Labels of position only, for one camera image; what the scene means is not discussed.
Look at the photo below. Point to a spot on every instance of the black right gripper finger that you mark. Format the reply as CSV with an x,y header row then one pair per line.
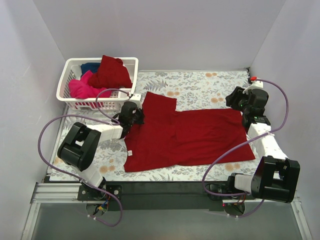
x,y
238,93
232,101

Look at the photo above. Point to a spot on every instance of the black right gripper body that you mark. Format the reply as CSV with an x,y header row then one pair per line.
x,y
235,96

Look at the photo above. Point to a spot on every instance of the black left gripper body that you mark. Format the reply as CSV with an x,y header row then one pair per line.
x,y
137,117

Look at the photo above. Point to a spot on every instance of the red t shirt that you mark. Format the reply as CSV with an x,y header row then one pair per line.
x,y
186,138

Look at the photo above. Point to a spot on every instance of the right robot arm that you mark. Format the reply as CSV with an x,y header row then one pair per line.
x,y
276,176

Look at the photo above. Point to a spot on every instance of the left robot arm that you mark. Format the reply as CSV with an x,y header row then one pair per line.
x,y
79,147

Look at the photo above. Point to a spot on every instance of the floral patterned table mat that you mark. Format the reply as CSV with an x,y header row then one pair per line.
x,y
193,91

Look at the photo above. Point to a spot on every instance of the dark red shirt in basket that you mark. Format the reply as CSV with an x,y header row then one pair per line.
x,y
114,69

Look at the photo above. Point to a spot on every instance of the pink shirt in basket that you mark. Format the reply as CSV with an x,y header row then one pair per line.
x,y
89,86

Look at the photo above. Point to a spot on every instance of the blue shirt in basket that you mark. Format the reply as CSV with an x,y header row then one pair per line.
x,y
90,66

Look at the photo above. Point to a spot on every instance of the white plastic laundry basket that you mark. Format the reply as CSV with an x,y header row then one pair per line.
x,y
109,99

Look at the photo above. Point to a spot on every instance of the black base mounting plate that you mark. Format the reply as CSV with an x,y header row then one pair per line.
x,y
165,195

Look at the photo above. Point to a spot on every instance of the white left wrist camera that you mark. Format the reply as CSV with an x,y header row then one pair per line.
x,y
137,99

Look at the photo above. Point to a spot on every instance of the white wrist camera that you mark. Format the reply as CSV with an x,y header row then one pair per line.
x,y
137,99
254,83

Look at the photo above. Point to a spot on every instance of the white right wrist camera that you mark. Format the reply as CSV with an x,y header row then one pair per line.
x,y
254,83

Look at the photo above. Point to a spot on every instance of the aluminium frame rail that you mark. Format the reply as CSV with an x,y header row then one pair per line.
x,y
58,211

